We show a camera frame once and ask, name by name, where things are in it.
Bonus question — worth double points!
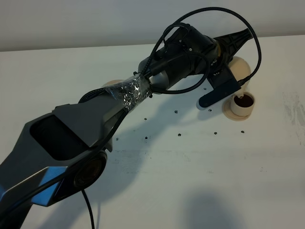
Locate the beige ceramic teapot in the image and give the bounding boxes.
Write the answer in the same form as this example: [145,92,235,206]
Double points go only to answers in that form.
[228,56,251,98]

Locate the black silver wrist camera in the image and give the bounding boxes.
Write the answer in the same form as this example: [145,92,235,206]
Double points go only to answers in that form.
[198,67,241,108]

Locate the beige near saucer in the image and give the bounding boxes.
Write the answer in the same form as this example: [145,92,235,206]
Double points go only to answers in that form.
[222,99,254,121]

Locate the beige near teacup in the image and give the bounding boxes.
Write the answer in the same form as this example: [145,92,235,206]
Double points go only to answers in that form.
[230,92,255,117]

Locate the beige teapot saucer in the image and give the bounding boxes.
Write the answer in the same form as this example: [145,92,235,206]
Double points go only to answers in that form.
[102,80,123,88]

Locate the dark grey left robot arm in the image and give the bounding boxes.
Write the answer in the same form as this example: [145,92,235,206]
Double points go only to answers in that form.
[0,22,256,229]

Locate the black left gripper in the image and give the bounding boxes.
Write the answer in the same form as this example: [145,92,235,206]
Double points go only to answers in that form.
[190,29,253,83]

